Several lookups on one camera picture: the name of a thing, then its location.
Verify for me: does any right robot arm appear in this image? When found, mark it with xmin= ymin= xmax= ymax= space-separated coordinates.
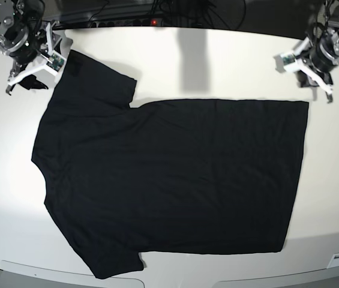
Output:
xmin=0 ymin=0 xmax=72 ymax=95

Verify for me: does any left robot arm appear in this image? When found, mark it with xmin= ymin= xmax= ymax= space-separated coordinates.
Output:
xmin=292 ymin=1 xmax=339 ymax=103

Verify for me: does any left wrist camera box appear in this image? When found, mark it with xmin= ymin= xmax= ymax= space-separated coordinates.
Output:
xmin=274 ymin=53 xmax=300 ymax=73

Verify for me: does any black T-shirt with print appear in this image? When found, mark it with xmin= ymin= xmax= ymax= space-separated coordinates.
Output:
xmin=32 ymin=51 xmax=309 ymax=279

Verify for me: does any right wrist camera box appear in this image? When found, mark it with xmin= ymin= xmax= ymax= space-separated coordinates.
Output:
xmin=47 ymin=53 xmax=65 ymax=73

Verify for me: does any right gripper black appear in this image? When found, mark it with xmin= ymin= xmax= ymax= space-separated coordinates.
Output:
xmin=5 ymin=20 xmax=73 ymax=95

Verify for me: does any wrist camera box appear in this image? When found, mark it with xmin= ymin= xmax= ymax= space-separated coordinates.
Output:
xmin=47 ymin=53 xmax=65 ymax=73
xmin=274 ymin=53 xmax=300 ymax=73

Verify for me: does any black power strip red light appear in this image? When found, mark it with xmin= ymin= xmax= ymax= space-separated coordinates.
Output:
xmin=89 ymin=18 xmax=159 ymax=28

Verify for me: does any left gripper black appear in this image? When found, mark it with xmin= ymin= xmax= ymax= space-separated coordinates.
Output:
xmin=292 ymin=36 xmax=337 ymax=104

